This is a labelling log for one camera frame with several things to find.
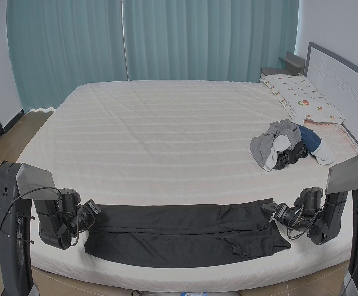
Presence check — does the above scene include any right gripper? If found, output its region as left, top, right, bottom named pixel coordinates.
left=261, top=203, right=303, bottom=228

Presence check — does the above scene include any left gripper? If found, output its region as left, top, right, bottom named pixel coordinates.
left=78, top=199, right=102, bottom=228

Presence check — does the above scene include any black T-shirt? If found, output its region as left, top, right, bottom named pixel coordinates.
left=83, top=198, right=292, bottom=258

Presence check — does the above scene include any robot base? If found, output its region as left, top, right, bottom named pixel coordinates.
left=130, top=289, right=241, bottom=296

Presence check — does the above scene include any pile of clothes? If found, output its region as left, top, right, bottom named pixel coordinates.
left=250, top=119, right=335, bottom=171

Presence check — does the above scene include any bed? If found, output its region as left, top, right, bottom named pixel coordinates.
left=20, top=41, right=358, bottom=292

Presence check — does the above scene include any white printed pillow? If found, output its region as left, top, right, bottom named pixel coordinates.
left=258, top=74, right=346, bottom=125

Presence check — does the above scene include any grey bedside table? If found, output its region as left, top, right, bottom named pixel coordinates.
left=260, top=51, right=306, bottom=78

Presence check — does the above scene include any blue-green curtain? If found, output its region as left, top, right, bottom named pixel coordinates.
left=6, top=0, right=128, bottom=114
left=121, top=0, right=300, bottom=82

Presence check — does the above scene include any black cable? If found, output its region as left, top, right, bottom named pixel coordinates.
left=70, top=229, right=87, bottom=246
left=0, top=187, right=63, bottom=243
left=286, top=226, right=309, bottom=240

